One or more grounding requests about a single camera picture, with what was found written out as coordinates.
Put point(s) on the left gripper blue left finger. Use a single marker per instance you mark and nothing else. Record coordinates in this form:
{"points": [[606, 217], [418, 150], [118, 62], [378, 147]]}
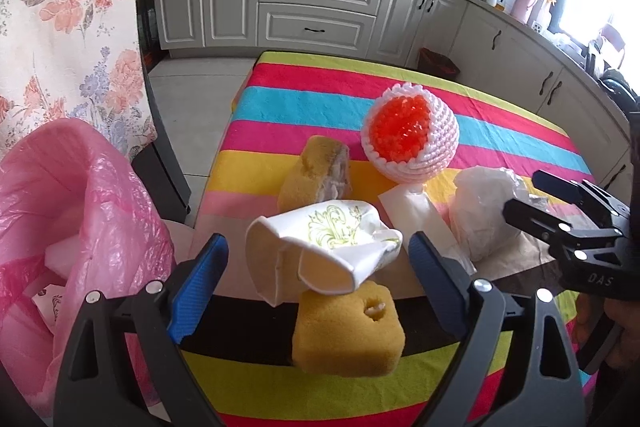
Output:
{"points": [[192, 284]]}

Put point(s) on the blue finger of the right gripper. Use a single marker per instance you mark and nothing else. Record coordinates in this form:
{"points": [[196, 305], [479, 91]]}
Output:
{"points": [[553, 230], [588, 197]]}

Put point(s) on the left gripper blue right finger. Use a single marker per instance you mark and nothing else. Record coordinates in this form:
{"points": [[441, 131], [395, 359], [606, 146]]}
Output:
{"points": [[445, 284]]}

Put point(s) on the white plastic bag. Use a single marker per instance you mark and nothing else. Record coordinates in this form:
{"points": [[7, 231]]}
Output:
{"points": [[475, 212]]}

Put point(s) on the yellow sponge block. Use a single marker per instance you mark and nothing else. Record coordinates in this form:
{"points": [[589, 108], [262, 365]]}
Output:
{"points": [[352, 335]]}

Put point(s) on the crushed white paper cup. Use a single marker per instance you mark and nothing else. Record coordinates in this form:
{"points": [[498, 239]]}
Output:
{"points": [[330, 247]]}

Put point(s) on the white foam block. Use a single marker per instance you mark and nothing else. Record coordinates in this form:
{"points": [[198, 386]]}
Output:
{"points": [[60, 257]]}

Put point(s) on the large white foam piece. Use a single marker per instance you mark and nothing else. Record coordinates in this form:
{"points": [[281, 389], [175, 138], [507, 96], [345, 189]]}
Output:
{"points": [[48, 301]]}

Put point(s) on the white lower kitchen cabinets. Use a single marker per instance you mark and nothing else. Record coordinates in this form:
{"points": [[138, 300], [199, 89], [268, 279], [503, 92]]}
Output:
{"points": [[495, 54]]}

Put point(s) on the person's right hand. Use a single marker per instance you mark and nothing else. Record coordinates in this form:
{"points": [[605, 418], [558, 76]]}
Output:
{"points": [[589, 312]]}

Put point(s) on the white tissue packet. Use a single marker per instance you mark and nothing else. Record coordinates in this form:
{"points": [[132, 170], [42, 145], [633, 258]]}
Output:
{"points": [[411, 211]]}

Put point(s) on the pink plastic bin liner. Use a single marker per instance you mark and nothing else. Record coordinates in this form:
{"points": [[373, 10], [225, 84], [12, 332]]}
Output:
{"points": [[66, 180]]}

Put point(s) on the orange fruit in foam net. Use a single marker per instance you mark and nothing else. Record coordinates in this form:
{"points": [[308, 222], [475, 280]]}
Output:
{"points": [[409, 134]]}

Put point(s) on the yellow sponge with torn side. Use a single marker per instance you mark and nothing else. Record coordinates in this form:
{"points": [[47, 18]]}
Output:
{"points": [[320, 173]]}

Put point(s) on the dark red floor basket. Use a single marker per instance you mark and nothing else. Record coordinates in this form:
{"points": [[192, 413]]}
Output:
{"points": [[437, 65]]}

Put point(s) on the pink thermos flask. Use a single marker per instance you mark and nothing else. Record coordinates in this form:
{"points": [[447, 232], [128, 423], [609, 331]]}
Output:
{"points": [[521, 10]]}

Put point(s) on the floral cream curtain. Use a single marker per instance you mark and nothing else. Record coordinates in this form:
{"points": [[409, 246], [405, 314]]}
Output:
{"points": [[74, 59]]}

